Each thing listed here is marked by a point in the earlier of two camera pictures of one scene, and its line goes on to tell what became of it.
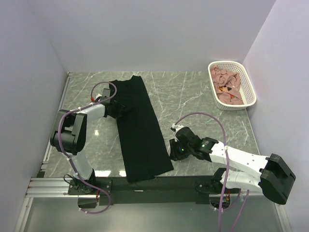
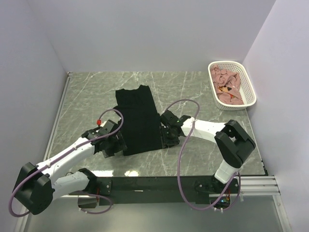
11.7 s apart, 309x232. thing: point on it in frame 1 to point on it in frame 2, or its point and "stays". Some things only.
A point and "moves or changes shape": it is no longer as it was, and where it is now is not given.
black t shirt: x=146 y=153 moves or changes shape
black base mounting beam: x=147 y=190 stays
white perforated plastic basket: x=246 y=87 stays
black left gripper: x=119 y=108 to x=119 y=145
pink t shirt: x=226 y=85 stays
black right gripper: x=175 y=154 to x=164 y=140
